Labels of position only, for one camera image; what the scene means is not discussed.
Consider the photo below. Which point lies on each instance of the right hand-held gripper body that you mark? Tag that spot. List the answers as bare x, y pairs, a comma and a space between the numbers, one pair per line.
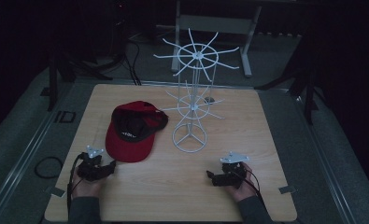
233, 174

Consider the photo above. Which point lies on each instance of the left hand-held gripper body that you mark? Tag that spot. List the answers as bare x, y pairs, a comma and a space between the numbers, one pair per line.
90, 165

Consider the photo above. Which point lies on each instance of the red baseball cap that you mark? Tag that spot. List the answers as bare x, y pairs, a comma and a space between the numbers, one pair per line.
127, 149

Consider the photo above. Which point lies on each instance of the person's right hand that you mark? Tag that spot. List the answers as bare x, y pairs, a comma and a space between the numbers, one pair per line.
246, 189

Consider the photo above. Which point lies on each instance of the person's left hand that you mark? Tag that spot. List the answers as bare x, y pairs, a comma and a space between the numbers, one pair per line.
86, 186

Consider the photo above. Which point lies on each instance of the grey tape strip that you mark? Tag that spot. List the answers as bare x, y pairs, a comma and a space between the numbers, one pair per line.
56, 191
287, 189

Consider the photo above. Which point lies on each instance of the black tripod stand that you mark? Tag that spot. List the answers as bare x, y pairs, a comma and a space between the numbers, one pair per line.
308, 87
53, 81

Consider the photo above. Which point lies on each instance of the black rectangular floor bracket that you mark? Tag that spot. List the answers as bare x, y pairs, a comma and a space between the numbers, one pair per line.
65, 116

